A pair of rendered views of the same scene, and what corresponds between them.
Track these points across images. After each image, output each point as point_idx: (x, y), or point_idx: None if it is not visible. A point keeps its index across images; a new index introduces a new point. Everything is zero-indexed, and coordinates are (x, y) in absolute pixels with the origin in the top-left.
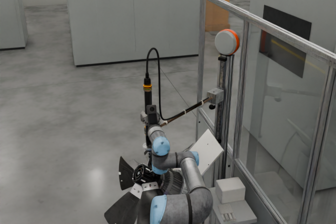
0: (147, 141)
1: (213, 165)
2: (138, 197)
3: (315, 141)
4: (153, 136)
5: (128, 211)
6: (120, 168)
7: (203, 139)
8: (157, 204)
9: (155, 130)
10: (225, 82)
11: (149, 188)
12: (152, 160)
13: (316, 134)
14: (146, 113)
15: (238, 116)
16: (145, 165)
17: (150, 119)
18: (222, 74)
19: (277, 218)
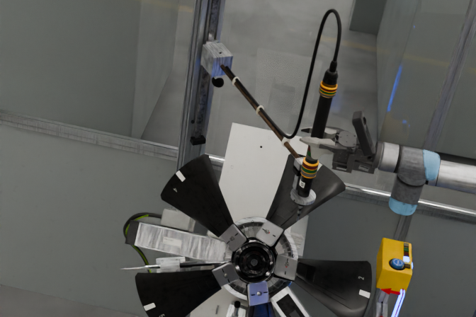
0: (310, 187)
1: None
2: (263, 301)
3: (459, 55)
4: (411, 159)
5: None
6: (149, 296)
7: (239, 144)
8: None
9: (398, 148)
10: (218, 27)
11: (290, 269)
12: (409, 197)
13: (462, 44)
14: (321, 138)
15: None
16: (254, 241)
17: (368, 139)
18: (215, 15)
19: (358, 190)
